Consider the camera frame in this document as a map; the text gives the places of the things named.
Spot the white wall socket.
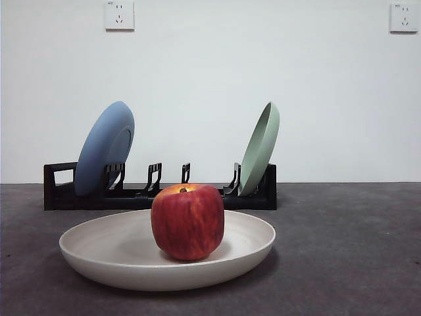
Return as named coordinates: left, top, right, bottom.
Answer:
left=105, top=0, right=136, bottom=32
left=389, top=3, right=418, bottom=34

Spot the red apple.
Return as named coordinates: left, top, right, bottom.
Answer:
left=150, top=183, right=226, bottom=262

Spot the pale yellow round plate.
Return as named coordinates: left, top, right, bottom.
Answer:
left=58, top=209, right=276, bottom=292

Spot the green round plate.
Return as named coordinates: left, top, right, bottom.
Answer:
left=237, top=101, right=282, bottom=198

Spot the blue round plate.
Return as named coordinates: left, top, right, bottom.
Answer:
left=74, top=100, right=136, bottom=198

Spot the black plastic plate rack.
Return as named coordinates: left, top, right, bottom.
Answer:
left=43, top=161, right=278, bottom=211

